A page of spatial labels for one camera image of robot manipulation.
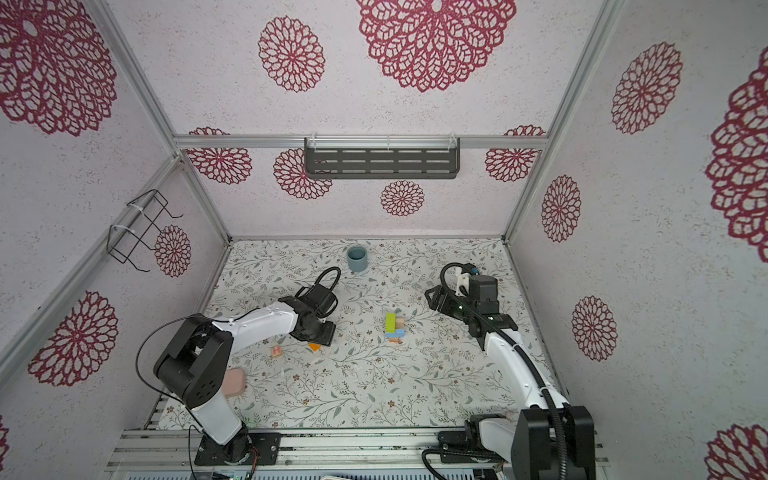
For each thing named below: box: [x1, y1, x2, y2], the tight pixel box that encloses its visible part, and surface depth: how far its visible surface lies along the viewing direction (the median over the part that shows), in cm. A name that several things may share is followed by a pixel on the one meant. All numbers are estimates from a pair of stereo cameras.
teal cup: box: [347, 245, 368, 273], surface depth 112 cm
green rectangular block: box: [385, 312, 397, 333], surface depth 90 cm
